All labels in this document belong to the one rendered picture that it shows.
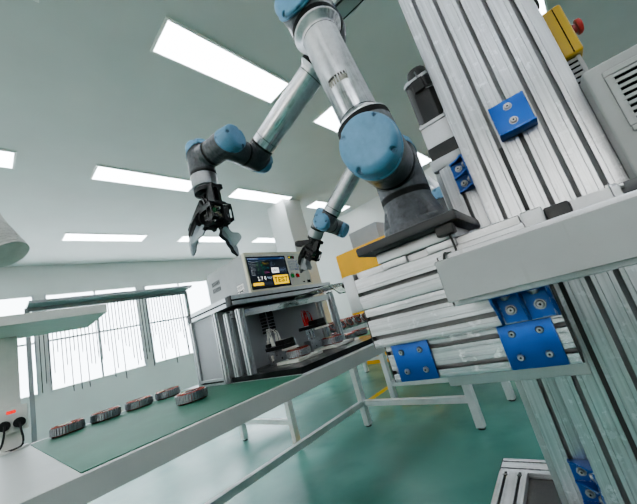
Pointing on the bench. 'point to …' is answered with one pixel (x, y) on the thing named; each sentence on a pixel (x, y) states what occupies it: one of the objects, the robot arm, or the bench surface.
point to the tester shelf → (253, 300)
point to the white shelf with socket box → (0, 329)
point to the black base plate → (306, 361)
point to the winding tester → (224, 281)
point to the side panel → (208, 352)
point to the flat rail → (285, 305)
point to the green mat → (146, 425)
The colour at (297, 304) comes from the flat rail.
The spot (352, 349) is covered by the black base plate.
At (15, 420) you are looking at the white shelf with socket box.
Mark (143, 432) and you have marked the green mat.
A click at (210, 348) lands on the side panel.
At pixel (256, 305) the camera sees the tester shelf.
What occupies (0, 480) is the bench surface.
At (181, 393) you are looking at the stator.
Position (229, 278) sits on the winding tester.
